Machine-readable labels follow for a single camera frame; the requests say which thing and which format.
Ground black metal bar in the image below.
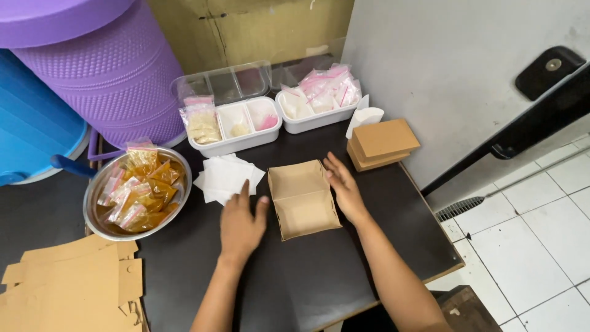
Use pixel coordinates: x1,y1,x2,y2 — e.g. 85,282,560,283
420,64,590,197

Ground purple plastic barrel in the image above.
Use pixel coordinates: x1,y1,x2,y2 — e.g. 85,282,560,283
0,0,187,149

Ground black door plate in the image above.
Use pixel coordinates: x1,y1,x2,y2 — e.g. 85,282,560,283
515,45,587,101

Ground heap of brown sauce packets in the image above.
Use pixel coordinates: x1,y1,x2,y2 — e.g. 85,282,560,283
97,137,186,232

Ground blue plastic barrel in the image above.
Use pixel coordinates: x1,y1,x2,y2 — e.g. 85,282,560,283
0,49,90,186

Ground small pink zip bag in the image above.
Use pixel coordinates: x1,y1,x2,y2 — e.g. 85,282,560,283
256,114,280,132

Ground person's left hand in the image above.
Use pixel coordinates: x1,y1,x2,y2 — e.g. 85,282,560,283
219,180,270,268

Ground white divided plastic tray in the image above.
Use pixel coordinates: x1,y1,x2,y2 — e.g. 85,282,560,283
186,96,283,159

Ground purple plastic frame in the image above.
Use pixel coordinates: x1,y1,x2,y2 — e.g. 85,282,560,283
87,128,126,162

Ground dark wooden stool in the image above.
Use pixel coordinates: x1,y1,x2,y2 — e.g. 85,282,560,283
434,285,503,332

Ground stack of flat cardboard blanks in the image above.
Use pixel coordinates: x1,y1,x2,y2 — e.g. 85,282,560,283
0,234,144,332

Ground floor drain grate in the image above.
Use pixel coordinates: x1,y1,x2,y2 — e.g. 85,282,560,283
435,196,486,223

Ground blue plastic handle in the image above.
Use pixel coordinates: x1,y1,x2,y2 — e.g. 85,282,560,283
50,154,98,179

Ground open brown cardboard box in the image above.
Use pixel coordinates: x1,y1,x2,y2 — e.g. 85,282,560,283
267,160,343,242

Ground bag of pale crackers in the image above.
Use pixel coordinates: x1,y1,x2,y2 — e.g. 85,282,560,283
179,95,223,145

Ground stack of white paper sheets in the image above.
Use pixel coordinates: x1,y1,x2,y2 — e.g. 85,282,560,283
193,153,266,206

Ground clear plastic tray lid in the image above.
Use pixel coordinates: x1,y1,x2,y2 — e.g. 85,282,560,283
271,39,347,93
171,60,273,108

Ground pile of clear zip bags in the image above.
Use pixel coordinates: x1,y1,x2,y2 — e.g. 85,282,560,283
281,63,362,120

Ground person's right hand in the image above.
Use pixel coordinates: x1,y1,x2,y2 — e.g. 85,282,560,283
323,151,370,225

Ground white paper cup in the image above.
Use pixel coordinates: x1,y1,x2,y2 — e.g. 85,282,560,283
346,95,385,139

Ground round metal bowl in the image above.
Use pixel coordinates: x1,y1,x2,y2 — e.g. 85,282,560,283
83,147,193,242

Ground stack of folded brown boxes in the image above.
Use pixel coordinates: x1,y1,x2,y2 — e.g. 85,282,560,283
347,118,421,172

